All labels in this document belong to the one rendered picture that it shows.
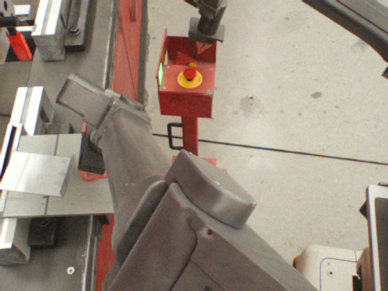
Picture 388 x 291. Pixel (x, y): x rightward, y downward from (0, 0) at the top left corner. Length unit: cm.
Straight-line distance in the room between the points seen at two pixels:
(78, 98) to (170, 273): 45
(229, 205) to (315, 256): 134
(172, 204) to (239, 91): 203
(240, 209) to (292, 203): 170
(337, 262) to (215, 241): 137
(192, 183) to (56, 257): 71
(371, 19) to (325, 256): 104
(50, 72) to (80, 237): 49
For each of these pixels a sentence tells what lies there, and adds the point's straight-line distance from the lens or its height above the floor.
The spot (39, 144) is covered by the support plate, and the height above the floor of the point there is 100.
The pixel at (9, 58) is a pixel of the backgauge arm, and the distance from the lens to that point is 148.
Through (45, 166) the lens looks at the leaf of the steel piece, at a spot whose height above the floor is 100.
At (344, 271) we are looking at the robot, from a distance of 157.
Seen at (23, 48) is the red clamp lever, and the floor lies 119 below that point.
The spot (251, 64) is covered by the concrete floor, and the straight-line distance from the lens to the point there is 239.
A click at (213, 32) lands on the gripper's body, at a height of 90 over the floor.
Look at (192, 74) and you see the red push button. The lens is 122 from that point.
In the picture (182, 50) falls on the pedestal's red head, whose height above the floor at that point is 75.
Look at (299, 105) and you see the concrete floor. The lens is 224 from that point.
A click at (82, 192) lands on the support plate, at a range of 82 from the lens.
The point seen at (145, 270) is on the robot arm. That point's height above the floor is 149.
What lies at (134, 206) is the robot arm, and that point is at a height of 146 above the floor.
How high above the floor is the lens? 171
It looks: 57 degrees down
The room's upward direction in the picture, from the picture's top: 1 degrees counter-clockwise
